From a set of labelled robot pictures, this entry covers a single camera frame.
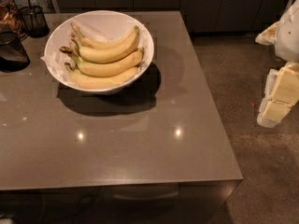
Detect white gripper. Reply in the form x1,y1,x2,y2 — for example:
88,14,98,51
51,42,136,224
255,0,299,128

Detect yellow banana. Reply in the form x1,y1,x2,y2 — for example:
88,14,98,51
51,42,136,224
59,46,144,77
65,64,138,90
71,21,139,49
72,26,139,63

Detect dark cabinet fronts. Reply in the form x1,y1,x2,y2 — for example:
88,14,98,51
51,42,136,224
56,0,289,33

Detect jar with brown contents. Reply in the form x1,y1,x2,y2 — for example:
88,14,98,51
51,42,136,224
0,0,27,39

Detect dark glass container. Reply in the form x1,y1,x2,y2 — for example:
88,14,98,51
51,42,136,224
0,31,30,72

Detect black mesh pen cup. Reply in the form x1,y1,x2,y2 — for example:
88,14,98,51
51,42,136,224
20,6,50,38

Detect white bowl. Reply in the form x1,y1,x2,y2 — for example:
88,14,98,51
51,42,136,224
43,9,155,95

